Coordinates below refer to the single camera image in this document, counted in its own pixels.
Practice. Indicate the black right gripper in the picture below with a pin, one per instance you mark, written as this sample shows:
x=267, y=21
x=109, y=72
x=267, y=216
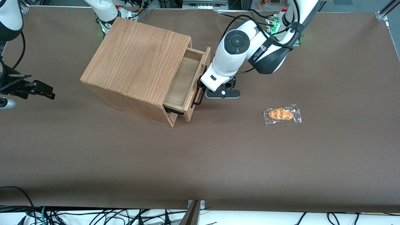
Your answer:
x=15, y=86

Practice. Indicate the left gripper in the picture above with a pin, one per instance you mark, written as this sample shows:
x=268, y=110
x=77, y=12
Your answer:
x=200, y=92

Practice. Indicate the wooden drawer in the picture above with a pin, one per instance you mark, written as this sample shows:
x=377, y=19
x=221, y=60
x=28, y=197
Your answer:
x=184, y=78

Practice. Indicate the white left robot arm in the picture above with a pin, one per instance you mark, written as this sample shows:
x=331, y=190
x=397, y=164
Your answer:
x=231, y=56

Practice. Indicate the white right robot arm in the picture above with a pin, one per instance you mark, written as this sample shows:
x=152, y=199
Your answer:
x=104, y=12

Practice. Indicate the wooden drawer cabinet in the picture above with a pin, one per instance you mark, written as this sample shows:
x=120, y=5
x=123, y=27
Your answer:
x=134, y=62

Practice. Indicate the brown table cover mat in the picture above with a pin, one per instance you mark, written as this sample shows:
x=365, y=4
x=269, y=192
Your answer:
x=218, y=156

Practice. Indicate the bread roll in clear wrapper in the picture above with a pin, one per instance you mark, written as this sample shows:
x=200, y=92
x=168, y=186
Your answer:
x=281, y=114

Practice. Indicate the small orange items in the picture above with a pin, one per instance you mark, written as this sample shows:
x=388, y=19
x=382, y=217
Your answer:
x=268, y=3

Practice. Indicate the dark metal bar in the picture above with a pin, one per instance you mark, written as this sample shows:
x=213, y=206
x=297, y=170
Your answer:
x=190, y=217

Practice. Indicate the aluminium corner profile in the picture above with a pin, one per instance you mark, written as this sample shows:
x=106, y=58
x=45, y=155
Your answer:
x=382, y=15

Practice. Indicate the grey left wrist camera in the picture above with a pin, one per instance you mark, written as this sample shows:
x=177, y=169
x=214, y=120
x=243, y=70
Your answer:
x=223, y=93

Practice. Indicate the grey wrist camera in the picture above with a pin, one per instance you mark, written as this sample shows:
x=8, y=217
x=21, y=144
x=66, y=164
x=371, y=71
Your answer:
x=223, y=93
x=6, y=103

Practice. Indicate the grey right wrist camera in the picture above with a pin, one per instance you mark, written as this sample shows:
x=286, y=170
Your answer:
x=6, y=103

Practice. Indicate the black drawer slide rail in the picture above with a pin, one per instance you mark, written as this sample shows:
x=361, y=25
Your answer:
x=173, y=109

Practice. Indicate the aluminium frame profile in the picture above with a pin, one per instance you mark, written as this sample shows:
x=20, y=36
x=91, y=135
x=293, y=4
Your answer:
x=204, y=3

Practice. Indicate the small aluminium corner bracket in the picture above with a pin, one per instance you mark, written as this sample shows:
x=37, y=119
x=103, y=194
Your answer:
x=25, y=7

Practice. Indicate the silver metal clamp bracket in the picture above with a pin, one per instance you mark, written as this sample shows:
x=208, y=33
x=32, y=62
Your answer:
x=202, y=204

